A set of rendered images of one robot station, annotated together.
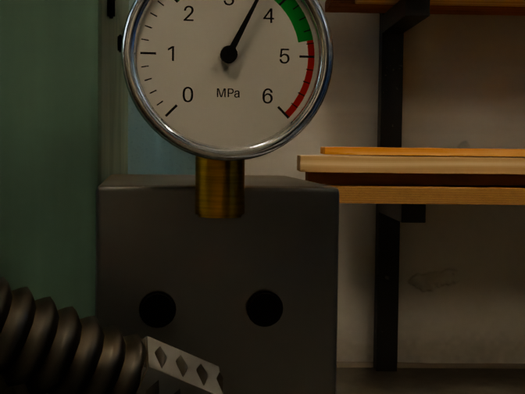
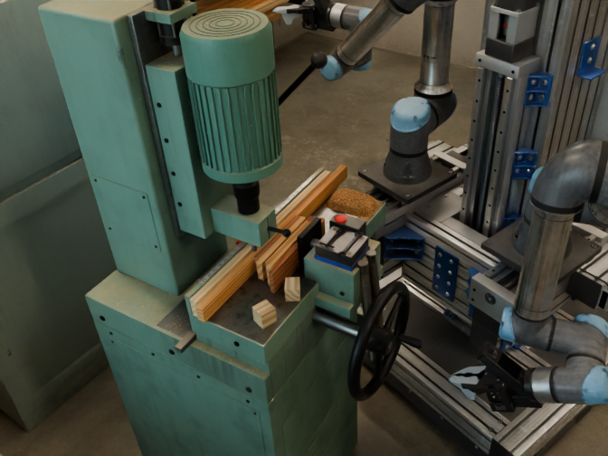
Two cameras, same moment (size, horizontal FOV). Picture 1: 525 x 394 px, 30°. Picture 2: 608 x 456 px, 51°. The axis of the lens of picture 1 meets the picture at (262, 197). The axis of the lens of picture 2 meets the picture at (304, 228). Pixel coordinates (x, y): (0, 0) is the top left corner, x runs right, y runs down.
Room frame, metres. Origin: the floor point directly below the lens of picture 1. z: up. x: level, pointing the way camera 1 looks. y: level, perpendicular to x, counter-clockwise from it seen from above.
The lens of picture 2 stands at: (-0.38, 1.12, 1.92)
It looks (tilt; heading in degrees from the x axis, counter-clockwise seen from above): 37 degrees down; 311
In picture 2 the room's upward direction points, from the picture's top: 4 degrees counter-clockwise
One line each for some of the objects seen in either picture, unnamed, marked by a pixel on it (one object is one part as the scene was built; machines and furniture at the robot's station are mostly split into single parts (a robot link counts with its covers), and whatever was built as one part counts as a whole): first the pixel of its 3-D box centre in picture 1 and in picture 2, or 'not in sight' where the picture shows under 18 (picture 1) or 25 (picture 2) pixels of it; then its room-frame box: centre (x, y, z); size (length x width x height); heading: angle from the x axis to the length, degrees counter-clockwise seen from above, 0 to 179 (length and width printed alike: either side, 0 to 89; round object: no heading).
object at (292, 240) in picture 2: not in sight; (290, 252); (0.42, 0.24, 0.94); 0.18 x 0.02 x 0.07; 97
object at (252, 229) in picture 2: not in sight; (244, 222); (0.51, 0.30, 1.03); 0.14 x 0.07 x 0.09; 7
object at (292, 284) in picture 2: not in sight; (292, 289); (0.35, 0.32, 0.92); 0.04 x 0.03 x 0.04; 127
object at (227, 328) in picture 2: not in sight; (313, 267); (0.39, 0.19, 0.87); 0.61 x 0.30 x 0.06; 97
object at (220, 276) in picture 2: not in sight; (269, 235); (0.52, 0.21, 0.93); 0.60 x 0.02 x 0.05; 97
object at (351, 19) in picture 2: not in sight; (361, 21); (0.73, -0.52, 1.21); 0.11 x 0.08 x 0.09; 1
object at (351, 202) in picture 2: not in sight; (352, 198); (0.44, -0.05, 0.92); 0.14 x 0.09 x 0.04; 7
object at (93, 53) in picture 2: not in sight; (147, 147); (0.78, 0.33, 1.16); 0.22 x 0.22 x 0.72; 7
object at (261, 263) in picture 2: not in sight; (282, 247); (0.46, 0.23, 0.93); 0.20 x 0.02 x 0.06; 97
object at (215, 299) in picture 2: not in sight; (281, 232); (0.50, 0.18, 0.92); 0.67 x 0.02 x 0.04; 97
